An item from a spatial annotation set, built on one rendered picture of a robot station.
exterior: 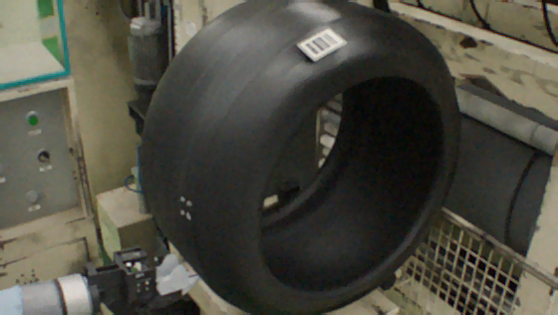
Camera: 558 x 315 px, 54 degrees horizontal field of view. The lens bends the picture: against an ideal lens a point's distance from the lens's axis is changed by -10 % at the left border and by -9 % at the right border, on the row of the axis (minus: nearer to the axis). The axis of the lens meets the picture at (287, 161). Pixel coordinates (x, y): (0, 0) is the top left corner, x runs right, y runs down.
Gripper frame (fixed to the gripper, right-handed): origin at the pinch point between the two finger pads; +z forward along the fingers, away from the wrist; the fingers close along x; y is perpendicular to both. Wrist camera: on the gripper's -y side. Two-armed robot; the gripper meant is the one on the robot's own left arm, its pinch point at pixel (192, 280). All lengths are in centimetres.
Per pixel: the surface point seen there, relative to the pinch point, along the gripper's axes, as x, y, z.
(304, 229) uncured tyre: 14.0, -5.0, 35.5
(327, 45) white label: -11.3, 44.6, 13.1
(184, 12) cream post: 37, 40, 13
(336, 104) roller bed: 35, 16, 58
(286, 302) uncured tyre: -12.4, 0.2, 11.8
